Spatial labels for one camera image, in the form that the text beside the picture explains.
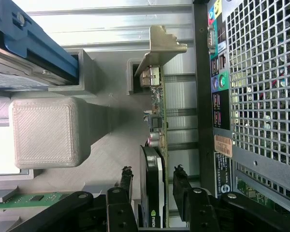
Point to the grey parts rack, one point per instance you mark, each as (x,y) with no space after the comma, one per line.
(111,157)

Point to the green RAM stick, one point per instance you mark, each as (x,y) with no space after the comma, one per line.
(26,199)

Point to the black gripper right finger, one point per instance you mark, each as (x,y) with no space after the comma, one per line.
(198,212)

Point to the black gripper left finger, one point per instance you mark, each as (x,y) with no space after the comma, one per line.
(122,212)

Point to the hard disk in blue carrier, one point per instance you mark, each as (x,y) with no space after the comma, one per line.
(38,43)

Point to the open dark PC case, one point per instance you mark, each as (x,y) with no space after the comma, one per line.
(256,96)

